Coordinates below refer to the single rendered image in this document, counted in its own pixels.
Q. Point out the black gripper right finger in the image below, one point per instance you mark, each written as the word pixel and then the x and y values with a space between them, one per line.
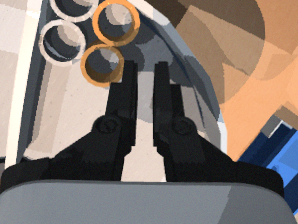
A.
pixel 187 156

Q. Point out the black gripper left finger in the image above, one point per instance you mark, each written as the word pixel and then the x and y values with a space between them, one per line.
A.
pixel 98 155

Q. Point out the blue open crate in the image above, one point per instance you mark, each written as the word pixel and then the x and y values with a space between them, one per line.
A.
pixel 269 149

